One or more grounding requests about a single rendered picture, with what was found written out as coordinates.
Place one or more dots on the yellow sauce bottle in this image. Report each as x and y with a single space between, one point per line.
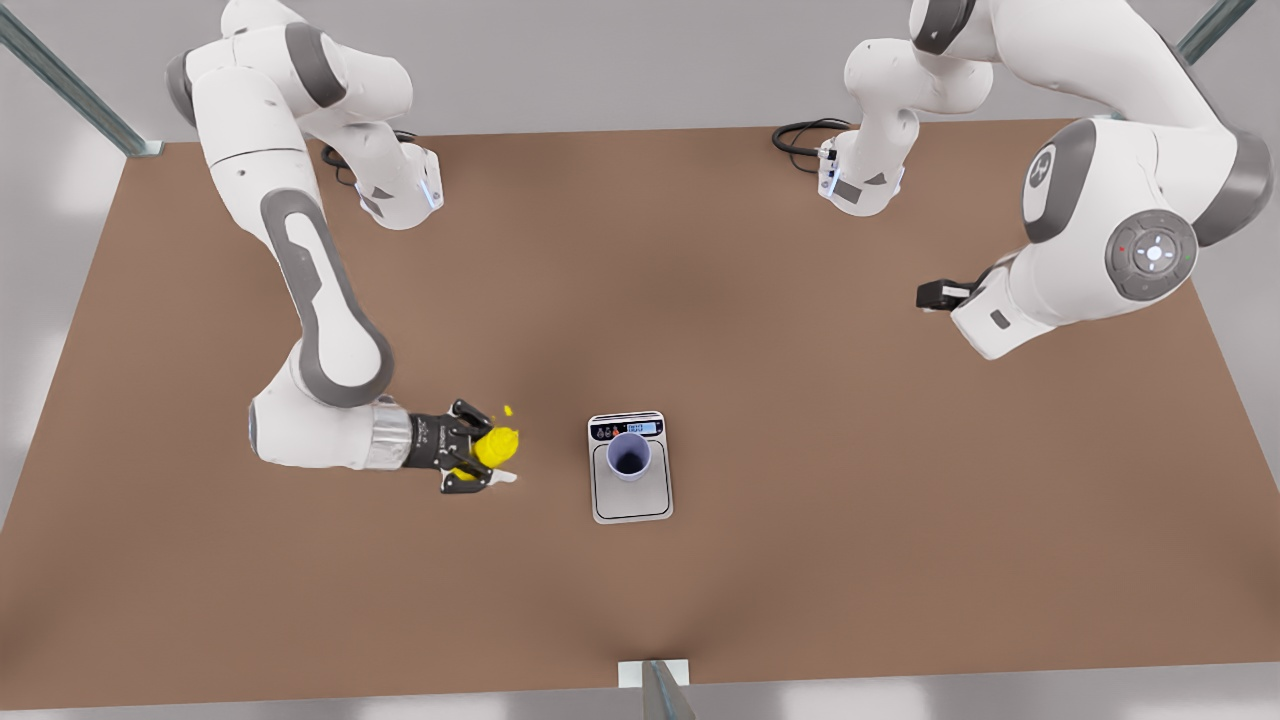
496 444

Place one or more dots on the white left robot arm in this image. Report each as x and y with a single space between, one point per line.
1100 220

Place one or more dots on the pale blue cup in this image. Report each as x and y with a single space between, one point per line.
629 456

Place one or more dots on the silver kitchen scale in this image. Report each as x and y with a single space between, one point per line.
630 467

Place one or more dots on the silver frame post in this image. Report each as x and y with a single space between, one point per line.
1215 28
660 690
70 85

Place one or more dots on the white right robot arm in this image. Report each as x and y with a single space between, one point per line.
250 120

